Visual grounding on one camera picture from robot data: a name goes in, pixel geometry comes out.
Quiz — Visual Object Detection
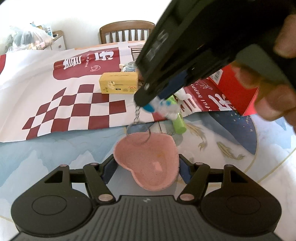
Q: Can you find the brown wooden chair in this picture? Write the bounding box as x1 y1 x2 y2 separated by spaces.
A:
99 20 156 44

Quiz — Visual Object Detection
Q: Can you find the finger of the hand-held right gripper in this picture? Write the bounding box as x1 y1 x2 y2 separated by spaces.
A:
134 79 173 107
159 68 208 99

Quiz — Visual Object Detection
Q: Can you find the clear plastic bag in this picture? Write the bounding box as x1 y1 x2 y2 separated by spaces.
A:
9 23 53 50

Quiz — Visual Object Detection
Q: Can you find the yellow cardboard box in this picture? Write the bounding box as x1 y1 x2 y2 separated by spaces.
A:
99 71 140 95

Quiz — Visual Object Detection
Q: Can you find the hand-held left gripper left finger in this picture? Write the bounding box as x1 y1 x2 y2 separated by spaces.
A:
43 153 117 205

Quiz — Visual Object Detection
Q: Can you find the blue fish print table mat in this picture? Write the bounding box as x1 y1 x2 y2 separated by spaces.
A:
0 109 296 223

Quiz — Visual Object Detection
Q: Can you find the white drawer cabinet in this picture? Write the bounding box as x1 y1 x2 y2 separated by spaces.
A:
47 30 67 51

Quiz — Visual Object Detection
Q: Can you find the red white printed cloth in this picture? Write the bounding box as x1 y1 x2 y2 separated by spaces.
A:
0 43 245 143

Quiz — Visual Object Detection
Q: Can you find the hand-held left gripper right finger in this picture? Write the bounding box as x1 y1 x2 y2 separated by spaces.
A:
176 153 250 204

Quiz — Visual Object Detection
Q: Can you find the blue white figure keychain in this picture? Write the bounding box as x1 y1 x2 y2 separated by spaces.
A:
126 97 180 147

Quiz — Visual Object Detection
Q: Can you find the red cardboard shoe box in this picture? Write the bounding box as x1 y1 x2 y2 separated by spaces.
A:
207 64 259 116

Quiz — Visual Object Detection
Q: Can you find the person's right hand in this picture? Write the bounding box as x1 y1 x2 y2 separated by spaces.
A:
232 14 296 135

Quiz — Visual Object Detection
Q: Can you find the green marker pen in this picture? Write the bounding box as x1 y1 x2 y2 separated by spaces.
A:
166 96 186 134

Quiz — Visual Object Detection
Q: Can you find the pink heart-shaped dish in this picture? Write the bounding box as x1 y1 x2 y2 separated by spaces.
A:
114 133 179 191

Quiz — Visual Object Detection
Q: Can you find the patterned tape roll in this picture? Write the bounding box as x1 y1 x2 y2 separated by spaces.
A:
122 61 139 72

